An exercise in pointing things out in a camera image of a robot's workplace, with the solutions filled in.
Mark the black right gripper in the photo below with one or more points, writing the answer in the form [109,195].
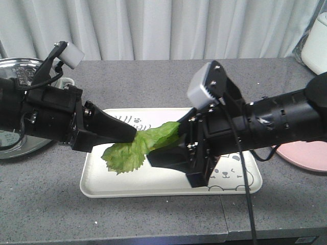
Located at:
[211,132]

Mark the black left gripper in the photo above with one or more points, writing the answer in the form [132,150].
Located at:
[50,113]

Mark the green lettuce leaf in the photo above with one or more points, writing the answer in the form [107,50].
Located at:
[127,157]

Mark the cream bear serving tray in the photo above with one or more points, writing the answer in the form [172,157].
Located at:
[98,182]

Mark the pink round plate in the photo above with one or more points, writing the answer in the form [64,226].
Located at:
[306,155]

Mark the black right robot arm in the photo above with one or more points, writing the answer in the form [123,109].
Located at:
[295,116]

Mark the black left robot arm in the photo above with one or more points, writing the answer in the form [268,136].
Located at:
[11,105]

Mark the grey curtain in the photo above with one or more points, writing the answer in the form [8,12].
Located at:
[156,30]

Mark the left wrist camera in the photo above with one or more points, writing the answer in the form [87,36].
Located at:
[71,55]

